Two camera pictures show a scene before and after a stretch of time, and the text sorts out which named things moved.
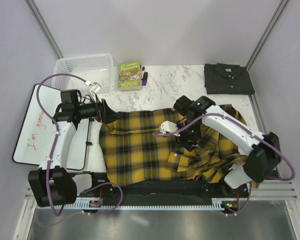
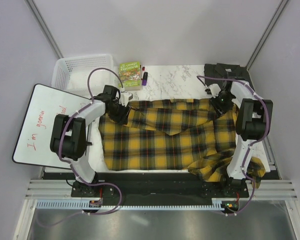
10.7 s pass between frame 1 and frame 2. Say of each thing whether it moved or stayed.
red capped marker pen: stayed
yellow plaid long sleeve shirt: moved
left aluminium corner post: stayed
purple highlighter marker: stayed
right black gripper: moved
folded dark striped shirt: stayed
